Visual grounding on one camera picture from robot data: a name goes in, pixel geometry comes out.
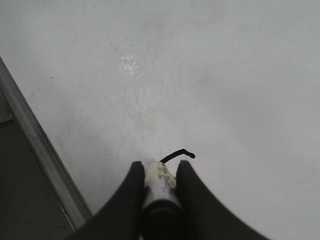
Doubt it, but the white whiteboard marker with tape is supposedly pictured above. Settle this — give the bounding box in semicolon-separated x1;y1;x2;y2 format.
140;162;184;240

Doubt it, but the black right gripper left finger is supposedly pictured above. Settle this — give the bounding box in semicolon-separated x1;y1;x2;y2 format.
67;161;145;240

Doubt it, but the white whiteboard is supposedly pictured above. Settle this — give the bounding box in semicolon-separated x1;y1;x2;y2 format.
0;0;320;240

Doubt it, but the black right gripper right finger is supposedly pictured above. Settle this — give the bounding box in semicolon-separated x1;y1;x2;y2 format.
176;160;267;240

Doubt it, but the aluminium whiteboard frame rail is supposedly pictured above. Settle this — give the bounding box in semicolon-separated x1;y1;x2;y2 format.
0;60;92;230

